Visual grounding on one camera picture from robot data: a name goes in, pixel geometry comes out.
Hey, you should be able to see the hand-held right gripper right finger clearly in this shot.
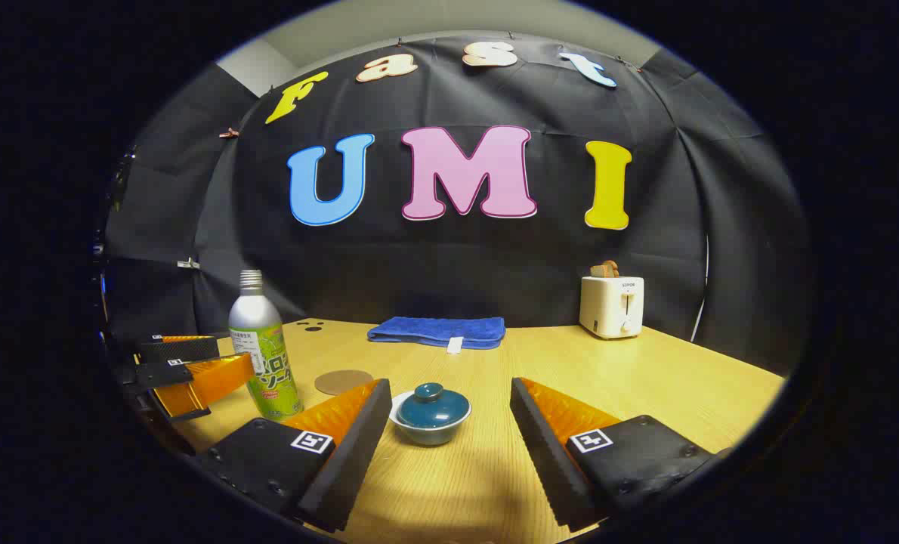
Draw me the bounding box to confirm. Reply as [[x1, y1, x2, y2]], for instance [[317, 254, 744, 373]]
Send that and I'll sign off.
[[509, 376, 731, 533]]

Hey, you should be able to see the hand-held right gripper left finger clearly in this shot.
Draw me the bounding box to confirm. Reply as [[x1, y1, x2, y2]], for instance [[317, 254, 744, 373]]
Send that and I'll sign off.
[[193, 378, 394, 534]]

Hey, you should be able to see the round brown coaster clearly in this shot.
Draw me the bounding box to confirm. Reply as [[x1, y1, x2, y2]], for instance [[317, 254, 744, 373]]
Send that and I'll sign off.
[[314, 369, 375, 396]]

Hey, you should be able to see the teal teacup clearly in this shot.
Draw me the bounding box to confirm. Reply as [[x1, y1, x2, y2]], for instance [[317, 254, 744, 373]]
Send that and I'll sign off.
[[389, 391, 471, 447]]

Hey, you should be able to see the silver green water bottle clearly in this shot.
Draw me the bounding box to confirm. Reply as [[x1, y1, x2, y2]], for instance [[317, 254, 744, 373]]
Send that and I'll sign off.
[[228, 270, 304, 422]]

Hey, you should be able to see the folded blue towel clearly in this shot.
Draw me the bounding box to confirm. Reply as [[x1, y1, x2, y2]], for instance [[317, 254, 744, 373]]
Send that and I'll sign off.
[[366, 316, 507, 352]]

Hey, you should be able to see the cream toaster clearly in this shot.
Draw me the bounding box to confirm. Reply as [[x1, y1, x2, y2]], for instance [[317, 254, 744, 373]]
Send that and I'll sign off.
[[579, 276, 645, 340]]

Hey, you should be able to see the black backdrop cloth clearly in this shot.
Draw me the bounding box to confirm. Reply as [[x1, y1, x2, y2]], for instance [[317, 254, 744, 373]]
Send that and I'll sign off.
[[102, 30, 809, 376]]

